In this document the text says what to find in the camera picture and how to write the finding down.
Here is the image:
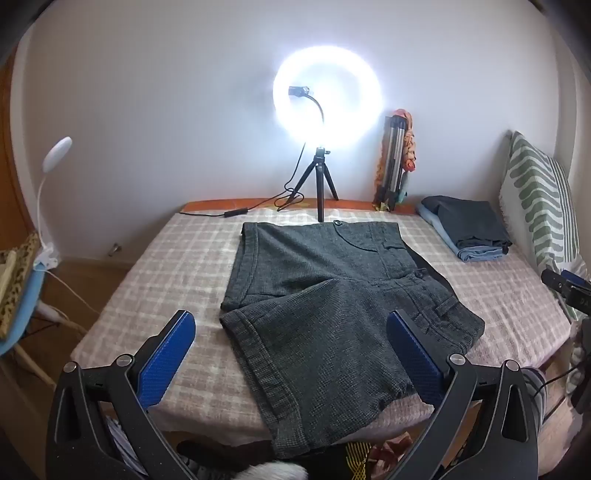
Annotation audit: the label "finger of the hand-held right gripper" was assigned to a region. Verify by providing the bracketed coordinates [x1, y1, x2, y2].
[541, 268, 591, 298]

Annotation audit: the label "colourful patterned cloth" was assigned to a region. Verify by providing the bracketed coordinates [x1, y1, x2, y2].
[344, 438, 419, 480]

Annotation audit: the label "folded dark grey pants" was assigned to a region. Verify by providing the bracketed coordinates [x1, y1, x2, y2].
[422, 196, 513, 250]

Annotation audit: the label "orange patterned scarf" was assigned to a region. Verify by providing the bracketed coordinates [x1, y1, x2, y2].
[373, 108, 416, 206]

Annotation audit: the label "folded blue jeans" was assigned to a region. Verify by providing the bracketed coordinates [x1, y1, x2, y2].
[418, 203, 509, 263]

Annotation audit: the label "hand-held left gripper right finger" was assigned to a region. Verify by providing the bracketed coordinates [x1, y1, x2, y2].
[383, 310, 539, 480]

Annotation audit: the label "white ring light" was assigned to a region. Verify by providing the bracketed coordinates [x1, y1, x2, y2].
[272, 45, 383, 151]

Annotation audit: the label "leopard print board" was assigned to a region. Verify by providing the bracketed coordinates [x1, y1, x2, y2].
[0, 231, 41, 340]

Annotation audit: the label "white clip desk lamp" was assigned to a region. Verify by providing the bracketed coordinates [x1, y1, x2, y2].
[32, 136, 74, 271]

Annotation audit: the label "light blue chair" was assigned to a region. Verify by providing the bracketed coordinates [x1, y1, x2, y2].
[0, 265, 88, 388]

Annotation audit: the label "black gooseneck phone holder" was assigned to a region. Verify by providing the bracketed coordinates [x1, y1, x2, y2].
[288, 85, 325, 139]

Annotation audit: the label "person's striped clothing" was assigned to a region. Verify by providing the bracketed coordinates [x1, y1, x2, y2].
[522, 368, 548, 428]

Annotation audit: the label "black ring light cable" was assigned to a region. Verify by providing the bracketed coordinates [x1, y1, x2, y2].
[178, 141, 308, 217]

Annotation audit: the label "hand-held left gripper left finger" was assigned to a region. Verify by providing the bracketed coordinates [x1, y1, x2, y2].
[46, 310, 197, 480]

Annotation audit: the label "green striped pillow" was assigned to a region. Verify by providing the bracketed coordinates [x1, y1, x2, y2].
[499, 130, 588, 324]

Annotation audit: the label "folded silver tripod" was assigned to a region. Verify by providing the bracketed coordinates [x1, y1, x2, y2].
[376, 115, 409, 210]

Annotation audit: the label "grey checked short pants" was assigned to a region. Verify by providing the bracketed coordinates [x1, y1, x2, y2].
[219, 220, 485, 460]

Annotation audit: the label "pink plaid blanket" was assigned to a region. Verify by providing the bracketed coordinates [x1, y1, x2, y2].
[69, 210, 573, 444]

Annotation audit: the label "small black tripod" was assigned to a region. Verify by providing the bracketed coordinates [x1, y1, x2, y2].
[290, 147, 340, 223]

